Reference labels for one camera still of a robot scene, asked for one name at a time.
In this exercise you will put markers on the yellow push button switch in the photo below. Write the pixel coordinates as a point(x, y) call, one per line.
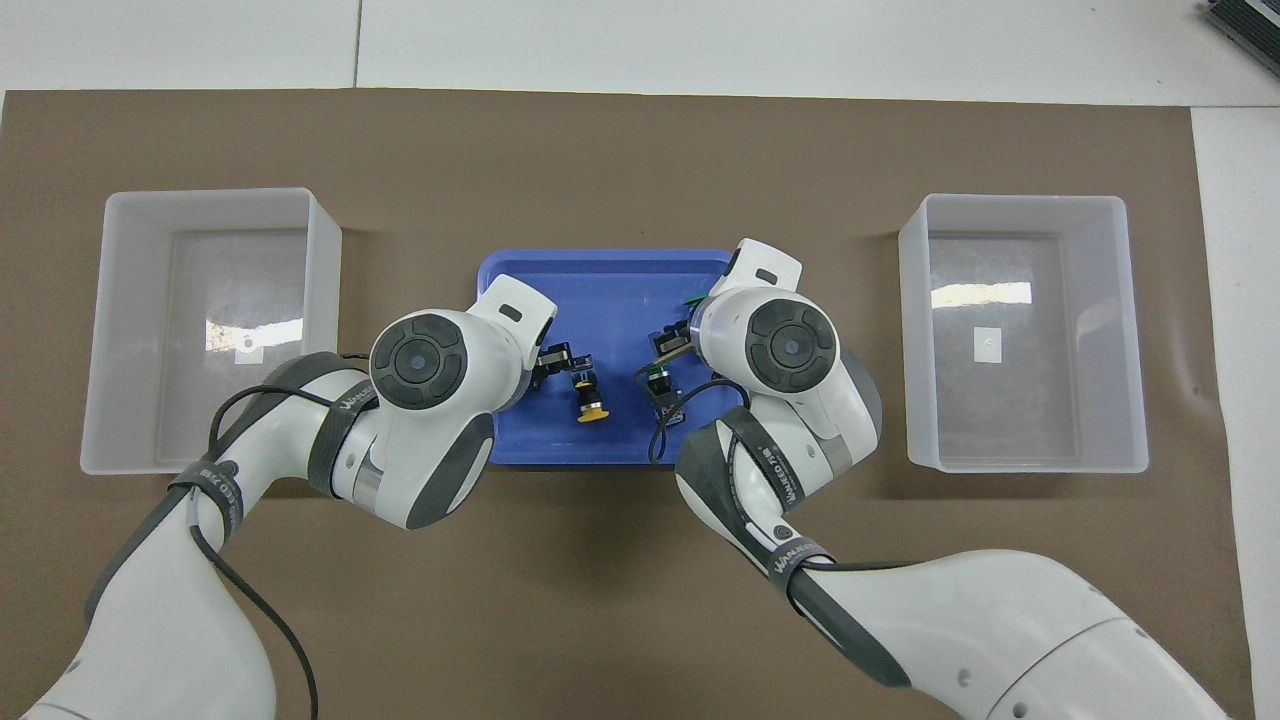
point(592, 412)

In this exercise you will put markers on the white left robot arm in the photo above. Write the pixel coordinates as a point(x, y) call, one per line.
point(420, 360)

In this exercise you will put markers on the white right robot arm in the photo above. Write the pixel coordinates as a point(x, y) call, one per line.
point(790, 345)

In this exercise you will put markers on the blue plastic tray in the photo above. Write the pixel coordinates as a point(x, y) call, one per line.
point(620, 300)

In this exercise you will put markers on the brown paper table mat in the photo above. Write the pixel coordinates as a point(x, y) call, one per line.
point(620, 150)

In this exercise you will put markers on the translucent white plastic box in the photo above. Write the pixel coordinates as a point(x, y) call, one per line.
point(140, 300)
point(1050, 400)

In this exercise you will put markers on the dark grey device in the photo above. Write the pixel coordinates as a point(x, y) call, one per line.
point(1250, 25)

